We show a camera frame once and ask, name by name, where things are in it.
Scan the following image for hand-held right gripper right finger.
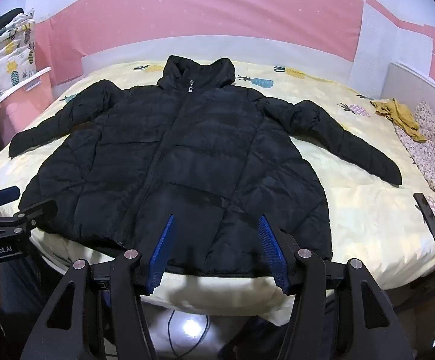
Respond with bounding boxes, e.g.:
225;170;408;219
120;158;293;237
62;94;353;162
258;214;415;360

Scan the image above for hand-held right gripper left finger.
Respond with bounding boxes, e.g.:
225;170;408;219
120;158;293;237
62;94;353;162
20;214;175;360

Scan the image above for black puffer jacket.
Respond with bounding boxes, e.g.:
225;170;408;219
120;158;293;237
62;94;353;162
8;55;403;276

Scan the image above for person's dark trousers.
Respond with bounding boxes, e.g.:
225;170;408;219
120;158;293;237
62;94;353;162
0;255;59;331

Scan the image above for yellow pineapple print bed sheet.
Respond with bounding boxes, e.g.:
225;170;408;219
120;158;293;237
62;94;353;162
0;59;435;325

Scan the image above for pink plastic storage box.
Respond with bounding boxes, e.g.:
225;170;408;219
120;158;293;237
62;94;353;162
0;67;55;147

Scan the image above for white pineapple print quilt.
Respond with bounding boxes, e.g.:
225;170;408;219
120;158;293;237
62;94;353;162
0;9;37;102

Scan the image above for black remote control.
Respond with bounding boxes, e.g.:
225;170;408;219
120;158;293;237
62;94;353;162
413;193;435;241

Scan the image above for mustard yellow cloth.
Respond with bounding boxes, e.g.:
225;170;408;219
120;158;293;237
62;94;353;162
370;98;427;143

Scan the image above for floral print cloth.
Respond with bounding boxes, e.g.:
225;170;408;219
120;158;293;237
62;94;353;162
394;100;435;207

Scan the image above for black cable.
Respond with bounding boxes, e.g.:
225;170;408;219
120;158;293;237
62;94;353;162
166;308;211;346

